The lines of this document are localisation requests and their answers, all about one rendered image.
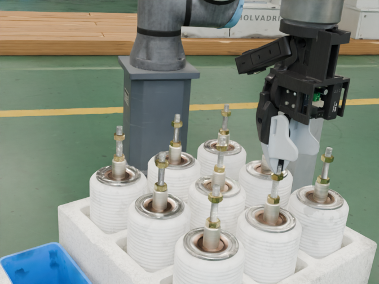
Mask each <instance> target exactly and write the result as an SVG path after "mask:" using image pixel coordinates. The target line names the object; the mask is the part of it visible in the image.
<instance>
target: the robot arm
mask: <svg viewBox="0 0 379 284"><path fill-rule="evenodd" d="M244 1H245V0H138V13H137V34H136V38H135V41H134V44H133V47H132V49H131V53H130V62H129V63H130V65H131V66H133V67H136V68H139V69H143V70H150V71H158V72H168V71H175V70H180V69H183V68H184V67H185V66H186V56H185V53H184V49H183V45H182V40H181V27H182V26H190V27H202V28H217V29H223V28H232V27H234V26H235V25H236V24H237V23H238V21H239V20H240V18H241V14H242V12H243V5H244ZM344 1H345V0H281V6H280V14H279V15H280V16H281V18H282V19H281V20H280V28H279V31H280V32H282V33H285V34H288V35H286V36H283V37H281V38H279V39H277V40H274V41H272V42H270V43H268V44H266V45H263V46H261V47H259V48H255V49H250V50H248V51H245V52H243V53H242V55H240V56H238V57H236V58H235V62H236V66H237V70H238V73H239V74H245V73H247V75H251V74H258V73H260V72H262V71H265V70H266V68H267V67H270V66H272V65H274V68H270V73H269V74H268V75H267V76H266V77H265V85H264V87H263V90H262V92H260V93H259V103H258V106H257V111H256V125H257V131H258V137H259V141H260V142H261V146H262V150H263V154H264V156H265V159H266V162H267V164H268V166H269V168H270V170H271V171H272V172H273V173H274V174H276V173H277V170H278V165H279V164H281V165H282V168H281V171H284V170H285V169H286V167H287V165H288V164H289V162H290V161H295V160H296V159H297V158H298V154H306V155H311V156H314V155H316V154H317V153H318V151H319V142H318V141H317V140H316V139H315V138H314V137H313V135H312V134H311V132H310V122H311V119H313V118H315V119H317V118H323V119H326V120H327V121H328V120H331V119H336V117H337V116H340V117H343V113H344V110H345V104H346V99H347V93H348V90H349V84H350V78H348V77H344V76H341V75H339V74H335V71H336V66H337V60H338V54H339V50H340V45H341V44H347V43H349V42H350V36H351V32H348V31H345V30H341V29H338V25H337V24H338V23H339V22H340V21H341V17H342V11H343V6H344ZM342 88H344V89H345V90H344V94H343V99H342V105H341V107H339V102H340V97H341V91H342ZM279 111H281V112H283V113H285V114H284V115H278V112H279Z"/></svg>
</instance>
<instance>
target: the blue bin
mask: <svg viewBox="0 0 379 284"><path fill-rule="evenodd" d="M0 265H1V266H2V268H3V270H4V272H5V273H6V275H7V277H8V279H9V280H10V282H11V284H92V282H91V281H90V280H89V279H88V277H87V276H86V275H85V274H84V272H83V271H82V270H81V268H80V267H79V266H78V265H77V264H76V262H75V261H74V260H73V259H72V258H71V256H70V255H69V254H68V253H67V251H66V250H65V249H64V247H63V246H62V245H61V244H59V243H57V242H51V243H47V244H44V245H40V246H37V247H34V248H30V249H27V250H24V251H20V252H17V253H14V254H11V255H7V256H4V257H2V258H0Z"/></svg>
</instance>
